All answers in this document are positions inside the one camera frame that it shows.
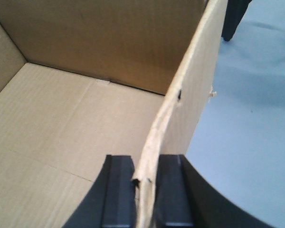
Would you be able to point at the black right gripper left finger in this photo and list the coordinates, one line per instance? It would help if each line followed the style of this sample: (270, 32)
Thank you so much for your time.
(110, 201)

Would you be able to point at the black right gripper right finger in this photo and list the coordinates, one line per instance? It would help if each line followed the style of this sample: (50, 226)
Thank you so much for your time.
(184, 199)

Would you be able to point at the brown cardboard carton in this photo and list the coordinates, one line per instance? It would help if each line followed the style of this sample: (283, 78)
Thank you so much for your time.
(83, 79)

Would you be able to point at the black furniture leg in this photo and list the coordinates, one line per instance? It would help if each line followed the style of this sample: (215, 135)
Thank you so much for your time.
(234, 14)

